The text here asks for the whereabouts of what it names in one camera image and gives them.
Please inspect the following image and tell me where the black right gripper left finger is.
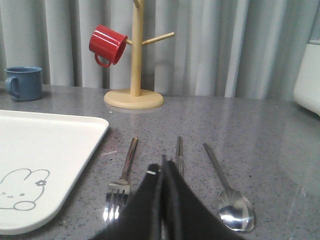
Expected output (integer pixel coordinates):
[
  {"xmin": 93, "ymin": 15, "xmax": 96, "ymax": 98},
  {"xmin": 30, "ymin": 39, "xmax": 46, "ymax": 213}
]
[{"xmin": 93, "ymin": 163, "xmax": 162, "ymax": 240}]

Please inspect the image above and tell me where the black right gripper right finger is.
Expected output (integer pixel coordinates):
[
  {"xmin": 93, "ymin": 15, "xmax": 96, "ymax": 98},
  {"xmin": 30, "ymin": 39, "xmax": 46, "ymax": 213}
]
[{"xmin": 161, "ymin": 155, "xmax": 242, "ymax": 240}]

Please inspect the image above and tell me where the silver fork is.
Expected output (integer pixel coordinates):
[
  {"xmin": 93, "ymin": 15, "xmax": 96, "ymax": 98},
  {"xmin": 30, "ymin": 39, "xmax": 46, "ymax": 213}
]
[{"xmin": 102, "ymin": 137, "xmax": 138, "ymax": 224}]

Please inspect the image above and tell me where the silver spoon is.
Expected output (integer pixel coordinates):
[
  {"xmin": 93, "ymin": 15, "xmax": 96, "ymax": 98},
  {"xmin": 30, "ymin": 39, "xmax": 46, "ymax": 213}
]
[{"xmin": 203, "ymin": 143, "xmax": 256, "ymax": 233}]

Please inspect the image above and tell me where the silver chopstick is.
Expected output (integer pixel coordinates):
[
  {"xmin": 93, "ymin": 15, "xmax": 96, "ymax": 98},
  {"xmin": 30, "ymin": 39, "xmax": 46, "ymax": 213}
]
[{"xmin": 177, "ymin": 136, "xmax": 184, "ymax": 177}]

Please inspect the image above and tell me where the cream tray with bunny print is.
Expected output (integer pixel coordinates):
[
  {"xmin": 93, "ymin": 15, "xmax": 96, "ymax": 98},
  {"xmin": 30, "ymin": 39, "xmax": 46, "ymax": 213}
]
[{"xmin": 0, "ymin": 110, "xmax": 109, "ymax": 235}]

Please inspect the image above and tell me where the wooden mug tree stand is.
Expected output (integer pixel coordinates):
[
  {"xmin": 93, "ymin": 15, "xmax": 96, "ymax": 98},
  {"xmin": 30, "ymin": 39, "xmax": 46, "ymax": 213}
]
[{"xmin": 104, "ymin": 0, "xmax": 175, "ymax": 110}]

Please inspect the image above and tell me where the white appliance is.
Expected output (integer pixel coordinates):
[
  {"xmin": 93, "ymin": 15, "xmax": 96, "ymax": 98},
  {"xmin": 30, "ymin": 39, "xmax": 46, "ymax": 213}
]
[{"xmin": 293, "ymin": 40, "xmax": 320, "ymax": 115}]

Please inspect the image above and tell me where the blue mug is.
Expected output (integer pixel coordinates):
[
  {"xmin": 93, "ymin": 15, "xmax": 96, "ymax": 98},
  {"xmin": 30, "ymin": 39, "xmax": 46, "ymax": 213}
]
[{"xmin": 5, "ymin": 66, "xmax": 43, "ymax": 102}]

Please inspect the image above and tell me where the grey curtain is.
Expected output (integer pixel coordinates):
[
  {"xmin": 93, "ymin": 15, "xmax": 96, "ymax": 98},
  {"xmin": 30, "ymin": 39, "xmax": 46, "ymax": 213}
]
[{"xmin": 0, "ymin": 0, "xmax": 320, "ymax": 100}]

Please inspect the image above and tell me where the red mug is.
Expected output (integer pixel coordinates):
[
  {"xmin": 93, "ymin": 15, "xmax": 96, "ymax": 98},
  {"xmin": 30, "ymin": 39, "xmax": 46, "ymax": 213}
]
[{"xmin": 88, "ymin": 24, "xmax": 128, "ymax": 68}]

